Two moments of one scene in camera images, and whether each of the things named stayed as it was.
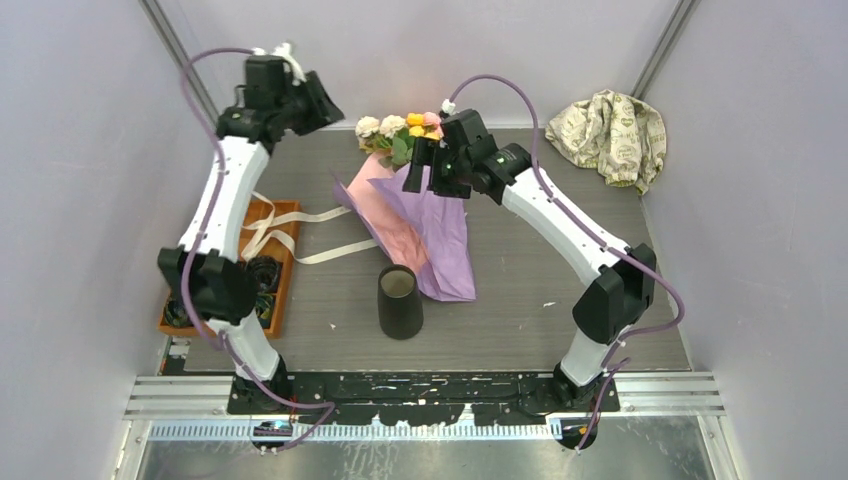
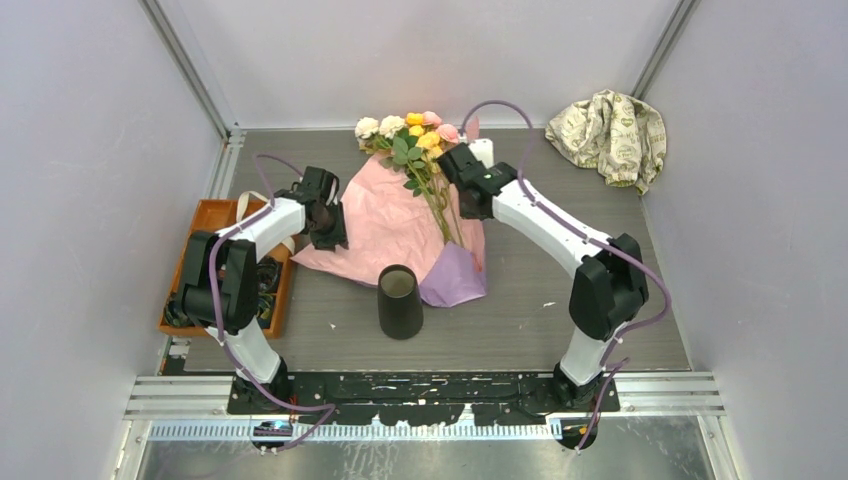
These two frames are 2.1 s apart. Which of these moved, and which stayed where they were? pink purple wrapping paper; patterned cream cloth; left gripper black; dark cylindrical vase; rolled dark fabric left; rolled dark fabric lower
Moved: left gripper black; pink purple wrapping paper
Stayed: patterned cream cloth; dark cylindrical vase; rolled dark fabric left; rolled dark fabric lower
